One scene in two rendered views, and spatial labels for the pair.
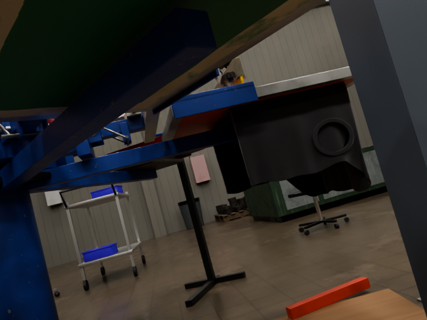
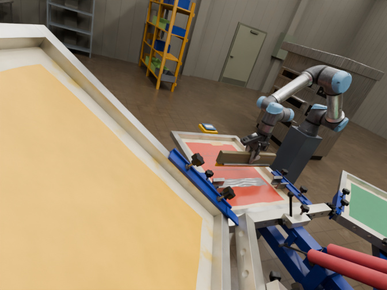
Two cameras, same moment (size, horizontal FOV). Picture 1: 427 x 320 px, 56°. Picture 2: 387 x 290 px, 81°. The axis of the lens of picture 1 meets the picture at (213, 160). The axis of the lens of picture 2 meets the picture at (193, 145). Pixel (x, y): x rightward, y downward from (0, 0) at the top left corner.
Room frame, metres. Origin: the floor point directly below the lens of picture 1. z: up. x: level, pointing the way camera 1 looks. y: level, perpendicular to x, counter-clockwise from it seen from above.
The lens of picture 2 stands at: (2.38, 0.85, 1.67)
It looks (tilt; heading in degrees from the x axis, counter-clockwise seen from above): 27 degrees down; 250
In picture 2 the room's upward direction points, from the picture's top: 19 degrees clockwise
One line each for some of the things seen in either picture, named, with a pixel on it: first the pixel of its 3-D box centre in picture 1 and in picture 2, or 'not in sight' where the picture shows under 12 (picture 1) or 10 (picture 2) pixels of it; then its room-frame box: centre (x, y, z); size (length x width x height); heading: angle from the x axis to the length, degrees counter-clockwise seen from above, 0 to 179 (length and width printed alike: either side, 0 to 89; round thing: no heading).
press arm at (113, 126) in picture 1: (122, 127); (299, 236); (1.58, 0.32, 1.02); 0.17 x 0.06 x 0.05; 102
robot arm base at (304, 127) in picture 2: not in sight; (310, 126); (1.00, -0.53, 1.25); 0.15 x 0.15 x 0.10
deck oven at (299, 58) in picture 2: not in sight; (304, 102); (-1.05, -3.02, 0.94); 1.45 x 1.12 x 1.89; 99
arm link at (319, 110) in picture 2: not in sight; (318, 113); (1.00, -0.52, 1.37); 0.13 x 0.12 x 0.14; 110
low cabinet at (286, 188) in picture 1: (310, 185); not in sight; (6.94, -1.49, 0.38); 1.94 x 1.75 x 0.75; 101
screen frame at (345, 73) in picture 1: (255, 108); (231, 166); (1.69, -0.23, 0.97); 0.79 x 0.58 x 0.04; 102
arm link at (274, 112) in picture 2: not in sight; (272, 114); (1.65, -0.15, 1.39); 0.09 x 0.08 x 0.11; 20
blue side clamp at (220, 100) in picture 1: (213, 101); (287, 189); (1.37, -0.06, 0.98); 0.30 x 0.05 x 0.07; 102
